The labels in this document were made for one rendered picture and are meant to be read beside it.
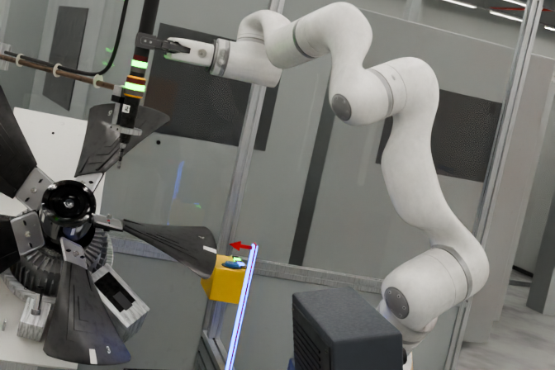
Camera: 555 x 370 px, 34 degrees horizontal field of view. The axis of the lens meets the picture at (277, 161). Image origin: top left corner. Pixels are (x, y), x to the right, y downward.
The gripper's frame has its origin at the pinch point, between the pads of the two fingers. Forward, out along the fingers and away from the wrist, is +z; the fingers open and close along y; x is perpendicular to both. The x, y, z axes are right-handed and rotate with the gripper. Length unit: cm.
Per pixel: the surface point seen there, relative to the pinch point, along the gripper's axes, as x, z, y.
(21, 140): -28.0, 22.2, 5.5
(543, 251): -105, -434, 526
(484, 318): -136, -301, 362
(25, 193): -39.5, 19.1, 4.3
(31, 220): -43.5, 16.6, -4.0
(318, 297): -36, -32, -62
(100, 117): -20.7, 5.1, 21.4
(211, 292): -60, -32, 21
